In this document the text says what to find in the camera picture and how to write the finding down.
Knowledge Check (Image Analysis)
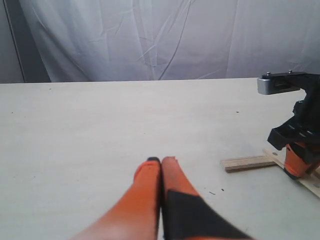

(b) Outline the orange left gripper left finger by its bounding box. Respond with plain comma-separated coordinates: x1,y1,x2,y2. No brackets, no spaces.
73,157,161,240

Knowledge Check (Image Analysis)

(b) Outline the vertical wooden stick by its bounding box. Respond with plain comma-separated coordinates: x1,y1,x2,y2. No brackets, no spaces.
262,148,320,199

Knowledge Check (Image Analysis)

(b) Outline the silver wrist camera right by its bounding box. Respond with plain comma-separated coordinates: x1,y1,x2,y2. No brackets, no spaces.
257,70,306,95

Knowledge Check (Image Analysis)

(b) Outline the white backdrop curtain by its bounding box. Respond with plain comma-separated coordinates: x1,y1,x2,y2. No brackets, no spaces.
0,0,320,83

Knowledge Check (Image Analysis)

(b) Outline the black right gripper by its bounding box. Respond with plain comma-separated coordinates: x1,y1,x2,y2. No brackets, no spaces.
267,74,320,179

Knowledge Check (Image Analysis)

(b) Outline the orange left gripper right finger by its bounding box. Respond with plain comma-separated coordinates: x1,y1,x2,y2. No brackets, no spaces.
161,156,252,240

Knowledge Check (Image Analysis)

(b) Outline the horizontal wooden stick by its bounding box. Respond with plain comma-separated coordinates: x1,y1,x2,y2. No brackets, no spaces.
220,155,276,173

